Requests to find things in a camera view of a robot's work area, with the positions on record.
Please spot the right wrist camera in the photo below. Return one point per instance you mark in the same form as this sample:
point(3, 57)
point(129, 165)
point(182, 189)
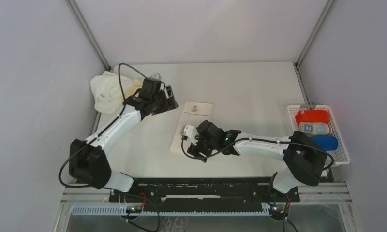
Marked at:
point(201, 129)

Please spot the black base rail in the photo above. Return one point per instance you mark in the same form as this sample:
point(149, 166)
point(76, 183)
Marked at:
point(204, 195)

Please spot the white plastic basket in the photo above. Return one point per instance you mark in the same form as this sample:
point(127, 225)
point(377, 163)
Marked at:
point(340, 155)

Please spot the yellow towel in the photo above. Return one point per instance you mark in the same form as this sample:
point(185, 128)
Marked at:
point(132, 88)

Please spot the cream towel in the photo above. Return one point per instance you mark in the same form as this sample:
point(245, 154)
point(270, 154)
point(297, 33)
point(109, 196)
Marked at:
point(193, 114)

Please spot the blue towel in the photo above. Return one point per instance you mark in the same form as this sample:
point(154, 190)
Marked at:
point(327, 142)

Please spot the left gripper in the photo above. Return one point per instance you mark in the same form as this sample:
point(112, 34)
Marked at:
point(171, 104)

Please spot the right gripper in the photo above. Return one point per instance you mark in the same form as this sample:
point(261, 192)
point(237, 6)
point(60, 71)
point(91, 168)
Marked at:
point(197, 146)

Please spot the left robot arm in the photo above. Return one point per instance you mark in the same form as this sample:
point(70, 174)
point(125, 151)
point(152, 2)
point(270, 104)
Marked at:
point(88, 160)

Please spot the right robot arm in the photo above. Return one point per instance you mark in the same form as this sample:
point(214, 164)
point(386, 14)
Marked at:
point(304, 159)

